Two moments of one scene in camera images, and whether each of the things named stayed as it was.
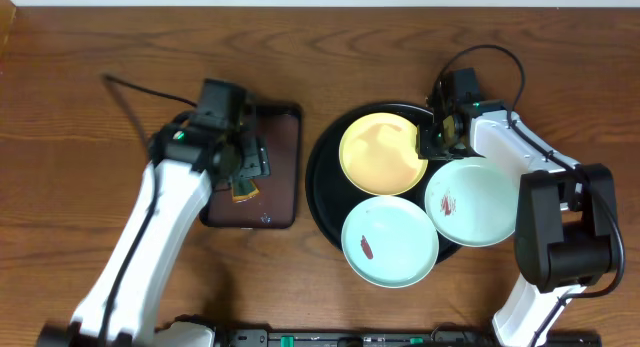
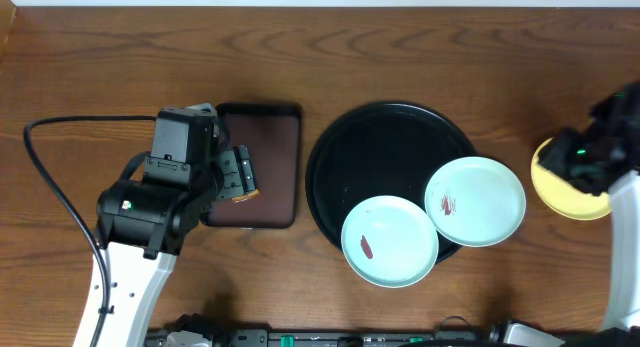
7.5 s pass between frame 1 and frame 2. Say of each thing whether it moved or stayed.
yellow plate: moved
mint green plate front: stayed
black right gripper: moved
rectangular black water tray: stayed
